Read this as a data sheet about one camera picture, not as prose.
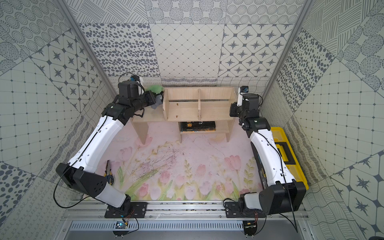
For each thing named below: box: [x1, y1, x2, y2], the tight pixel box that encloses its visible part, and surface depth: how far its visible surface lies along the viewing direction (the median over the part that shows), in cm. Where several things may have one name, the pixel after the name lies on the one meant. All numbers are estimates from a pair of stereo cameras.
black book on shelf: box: [180, 121, 216, 133], surface depth 92 cm
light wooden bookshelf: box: [130, 86, 237, 145], surface depth 84 cm
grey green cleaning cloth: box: [145, 84, 165, 110], surface depth 76 cm
